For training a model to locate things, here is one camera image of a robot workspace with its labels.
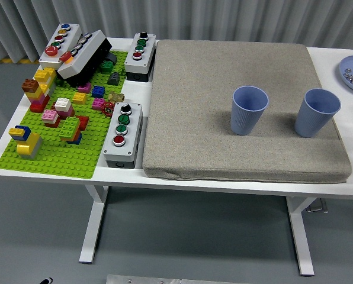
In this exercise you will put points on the grey sloped toy brick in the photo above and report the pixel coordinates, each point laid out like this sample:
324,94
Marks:
113,79

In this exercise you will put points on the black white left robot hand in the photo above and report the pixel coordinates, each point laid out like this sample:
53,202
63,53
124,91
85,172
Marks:
47,280

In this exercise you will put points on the tilted white black-based button box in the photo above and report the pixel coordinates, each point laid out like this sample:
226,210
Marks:
84,56

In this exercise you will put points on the grey bracket under table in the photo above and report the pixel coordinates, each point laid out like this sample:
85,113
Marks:
317,207

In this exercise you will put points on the blue plate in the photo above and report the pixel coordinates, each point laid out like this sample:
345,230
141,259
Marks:
352,63

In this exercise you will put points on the five-button white control box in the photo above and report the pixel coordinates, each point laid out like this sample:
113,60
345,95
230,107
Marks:
72,35

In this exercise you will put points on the yellow black floor tape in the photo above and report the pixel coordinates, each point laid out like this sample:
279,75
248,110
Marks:
13,60

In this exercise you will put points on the grey-brown fabric mat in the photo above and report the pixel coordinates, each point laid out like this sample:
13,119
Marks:
194,103

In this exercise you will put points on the green-topped brick stack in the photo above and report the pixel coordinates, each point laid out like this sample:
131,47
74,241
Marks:
70,127

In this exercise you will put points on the yellow white brick stack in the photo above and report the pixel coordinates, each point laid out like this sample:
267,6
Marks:
44,75

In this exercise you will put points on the white table leg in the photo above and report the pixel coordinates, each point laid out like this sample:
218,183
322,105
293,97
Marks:
92,225
301,236

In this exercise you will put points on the red toy gear flower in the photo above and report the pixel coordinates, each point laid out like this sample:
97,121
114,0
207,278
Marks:
108,109

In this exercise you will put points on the dark grey toy piece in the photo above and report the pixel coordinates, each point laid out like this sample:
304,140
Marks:
112,58

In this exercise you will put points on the green studded baseplate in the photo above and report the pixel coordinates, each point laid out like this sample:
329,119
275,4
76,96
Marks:
61,159

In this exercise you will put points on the yellow toy brick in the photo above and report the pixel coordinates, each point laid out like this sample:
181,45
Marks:
79,98

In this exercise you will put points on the blue yellow brick duck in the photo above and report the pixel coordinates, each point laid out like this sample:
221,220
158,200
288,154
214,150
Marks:
28,145

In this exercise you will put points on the brown-topped brick tower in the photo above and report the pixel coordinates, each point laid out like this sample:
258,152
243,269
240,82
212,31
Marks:
35,94

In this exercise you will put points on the blue ribbed plastic cup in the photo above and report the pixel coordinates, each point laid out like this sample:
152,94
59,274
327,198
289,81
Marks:
312,121
247,118

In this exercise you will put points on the pink-topped brick stack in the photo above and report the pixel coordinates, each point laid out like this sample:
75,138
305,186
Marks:
50,117

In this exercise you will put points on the four-button grey control box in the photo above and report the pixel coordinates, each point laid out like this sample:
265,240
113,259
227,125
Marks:
133,130
148,56

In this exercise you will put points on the dark green toy brick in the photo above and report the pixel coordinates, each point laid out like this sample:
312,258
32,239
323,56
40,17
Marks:
106,67

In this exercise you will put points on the blue toy brick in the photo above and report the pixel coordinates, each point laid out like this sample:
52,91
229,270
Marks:
99,91

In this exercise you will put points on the tan toy piece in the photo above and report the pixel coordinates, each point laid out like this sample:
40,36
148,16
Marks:
116,97

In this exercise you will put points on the white-topped brick stack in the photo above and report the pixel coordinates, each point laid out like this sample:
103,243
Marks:
63,106

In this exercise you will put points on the magenta toy brick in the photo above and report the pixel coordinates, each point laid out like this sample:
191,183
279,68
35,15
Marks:
99,104
84,88

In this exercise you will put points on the grey pleated curtain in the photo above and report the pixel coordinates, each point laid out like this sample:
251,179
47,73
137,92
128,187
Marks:
194,17

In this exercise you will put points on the silver metal plate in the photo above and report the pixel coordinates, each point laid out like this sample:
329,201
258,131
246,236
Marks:
164,280

